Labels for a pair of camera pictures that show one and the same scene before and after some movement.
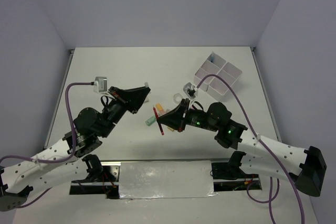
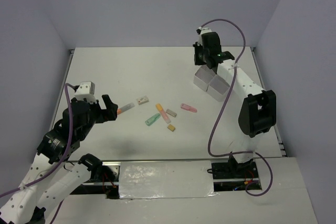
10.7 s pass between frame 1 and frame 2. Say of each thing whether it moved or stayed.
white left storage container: stayed
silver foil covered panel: stayed
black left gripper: moved
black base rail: stayed
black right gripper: moved
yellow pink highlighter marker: stayed
